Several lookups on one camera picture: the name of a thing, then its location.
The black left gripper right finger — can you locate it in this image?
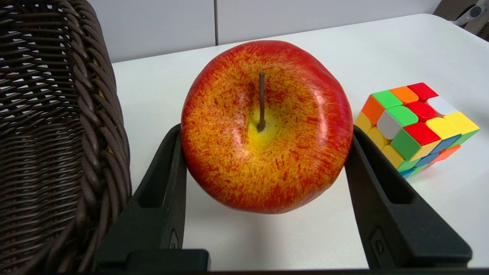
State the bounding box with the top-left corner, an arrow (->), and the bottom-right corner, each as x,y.
344,125 -> 473,270

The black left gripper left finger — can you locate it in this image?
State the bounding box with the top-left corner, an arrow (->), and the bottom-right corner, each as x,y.
94,123 -> 210,272

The red yellow apple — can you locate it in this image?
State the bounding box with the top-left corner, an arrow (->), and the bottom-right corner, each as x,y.
181,40 -> 354,214

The colourful puzzle cube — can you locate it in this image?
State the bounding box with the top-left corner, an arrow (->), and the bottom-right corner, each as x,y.
354,82 -> 480,179

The dark brown wicker basket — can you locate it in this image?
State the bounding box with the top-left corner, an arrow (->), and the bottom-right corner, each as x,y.
0,0 -> 133,275

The grey table lever handle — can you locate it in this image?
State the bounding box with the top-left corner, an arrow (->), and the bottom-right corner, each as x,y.
451,3 -> 489,28

